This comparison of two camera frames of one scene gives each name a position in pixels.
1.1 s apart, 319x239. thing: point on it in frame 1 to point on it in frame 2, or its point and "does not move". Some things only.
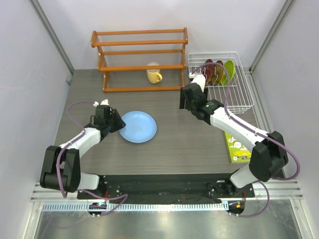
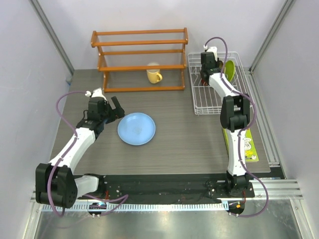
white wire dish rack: [236, 95] does not move
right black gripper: [183, 102] to [216, 63]
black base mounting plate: [166, 186] does not move
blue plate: [140, 127] does not move
